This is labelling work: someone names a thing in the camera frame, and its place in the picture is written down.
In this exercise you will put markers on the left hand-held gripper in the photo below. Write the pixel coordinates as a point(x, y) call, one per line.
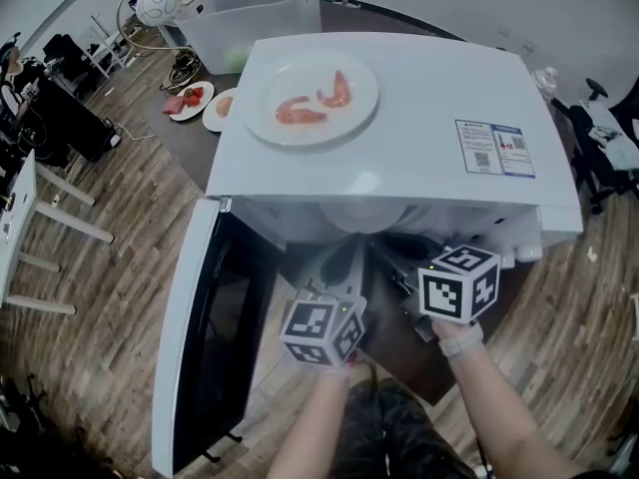
point(312, 327)

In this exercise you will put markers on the white patterned globe lamp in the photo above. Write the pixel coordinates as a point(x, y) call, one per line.
point(157, 5)

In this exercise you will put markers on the white round plate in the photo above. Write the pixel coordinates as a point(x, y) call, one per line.
point(309, 128)

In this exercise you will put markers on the glass microwave turntable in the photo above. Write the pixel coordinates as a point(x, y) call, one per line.
point(362, 217)

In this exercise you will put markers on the person's left forearm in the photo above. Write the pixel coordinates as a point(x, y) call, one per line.
point(309, 417)

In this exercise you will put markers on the pink shrimp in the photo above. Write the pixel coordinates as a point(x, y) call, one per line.
point(339, 93)
point(301, 113)

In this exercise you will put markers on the white microwave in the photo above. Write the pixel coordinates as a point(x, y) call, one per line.
point(424, 138)

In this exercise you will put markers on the white round-headed figure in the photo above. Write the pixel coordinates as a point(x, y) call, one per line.
point(546, 82)

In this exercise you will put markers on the translucent plastic storage bin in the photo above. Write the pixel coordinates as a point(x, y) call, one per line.
point(259, 13)

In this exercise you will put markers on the plate with egg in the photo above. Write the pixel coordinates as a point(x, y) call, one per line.
point(222, 109)

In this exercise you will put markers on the black cabinet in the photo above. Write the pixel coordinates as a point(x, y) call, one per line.
point(65, 123)

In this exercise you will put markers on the plate of strawberries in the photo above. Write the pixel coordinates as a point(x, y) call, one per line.
point(192, 99)

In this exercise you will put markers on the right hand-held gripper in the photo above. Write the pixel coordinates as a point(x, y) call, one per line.
point(444, 295)

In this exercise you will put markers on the person's dark patterned trousers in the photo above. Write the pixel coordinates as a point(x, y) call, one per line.
point(399, 432)

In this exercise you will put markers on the black office chair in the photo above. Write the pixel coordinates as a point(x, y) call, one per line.
point(594, 138)

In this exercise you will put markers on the gold hoop stand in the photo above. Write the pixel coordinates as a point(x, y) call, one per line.
point(125, 28)

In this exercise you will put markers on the person's right forearm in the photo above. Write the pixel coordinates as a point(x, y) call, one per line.
point(494, 407)

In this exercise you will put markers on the white side table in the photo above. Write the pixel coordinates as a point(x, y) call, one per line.
point(20, 207)

